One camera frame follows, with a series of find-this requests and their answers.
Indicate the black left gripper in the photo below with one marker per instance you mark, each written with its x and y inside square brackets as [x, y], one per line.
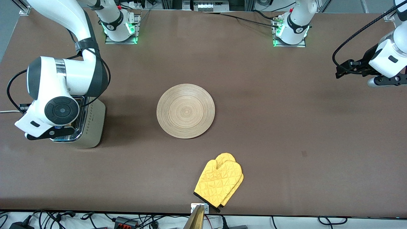
[363, 67]

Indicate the round wooden plate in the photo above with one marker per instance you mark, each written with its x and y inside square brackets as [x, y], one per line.
[186, 111]

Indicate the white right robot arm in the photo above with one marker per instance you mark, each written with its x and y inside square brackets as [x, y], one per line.
[73, 76]

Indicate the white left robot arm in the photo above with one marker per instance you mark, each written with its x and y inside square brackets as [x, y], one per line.
[294, 25]

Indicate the silver two-slot toaster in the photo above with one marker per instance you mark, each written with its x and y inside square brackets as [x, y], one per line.
[95, 127]

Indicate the yellow quilted oven mitt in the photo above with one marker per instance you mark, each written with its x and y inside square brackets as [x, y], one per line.
[216, 184]
[226, 156]

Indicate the white power strip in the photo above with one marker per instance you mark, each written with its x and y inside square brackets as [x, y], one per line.
[210, 5]

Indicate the golden metal bar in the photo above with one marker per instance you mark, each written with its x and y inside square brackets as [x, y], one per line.
[195, 221]

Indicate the black red connector block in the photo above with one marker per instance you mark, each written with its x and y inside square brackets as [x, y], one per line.
[125, 222]

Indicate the black power adapter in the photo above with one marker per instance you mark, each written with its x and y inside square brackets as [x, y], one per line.
[20, 225]

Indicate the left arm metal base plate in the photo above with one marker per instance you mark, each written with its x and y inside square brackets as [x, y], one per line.
[303, 43]

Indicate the aluminium frame corner bracket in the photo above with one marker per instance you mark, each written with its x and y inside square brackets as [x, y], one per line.
[388, 16]
[24, 9]

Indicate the silver table edge bracket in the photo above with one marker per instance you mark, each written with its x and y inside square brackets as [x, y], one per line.
[194, 207]

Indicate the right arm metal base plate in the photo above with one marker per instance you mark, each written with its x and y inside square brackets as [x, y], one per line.
[137, 28]

